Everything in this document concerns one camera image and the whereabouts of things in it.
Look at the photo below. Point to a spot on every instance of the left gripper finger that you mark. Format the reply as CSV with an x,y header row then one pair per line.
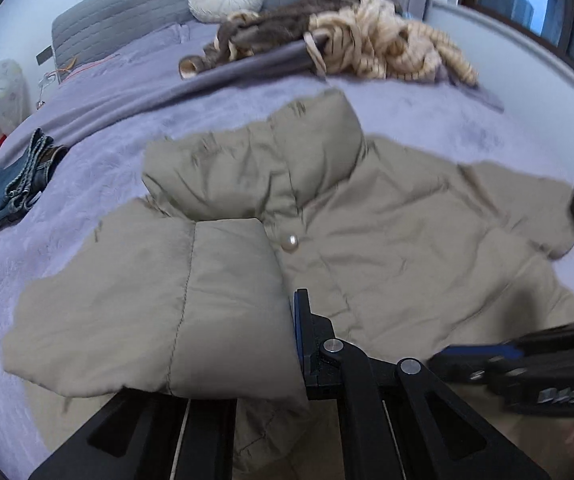
x,y
321,354

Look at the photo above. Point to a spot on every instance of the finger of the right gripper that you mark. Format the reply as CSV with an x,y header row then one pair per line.
x,y
469,362

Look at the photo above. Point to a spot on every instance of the beige puffer jacket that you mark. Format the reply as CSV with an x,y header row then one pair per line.
x,y
187,290

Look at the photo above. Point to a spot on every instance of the lavender embossed bed blanket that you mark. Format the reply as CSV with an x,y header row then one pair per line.
x,y
107,114

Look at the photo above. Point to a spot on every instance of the striped cream brown blanket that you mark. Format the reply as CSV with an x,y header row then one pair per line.
x,y
367,38

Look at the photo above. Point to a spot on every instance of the folded blue jeans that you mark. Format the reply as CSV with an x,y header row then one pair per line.
x,y
23,182

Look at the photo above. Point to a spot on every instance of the grey quilted headboard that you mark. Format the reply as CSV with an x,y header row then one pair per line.
x,y
94,29

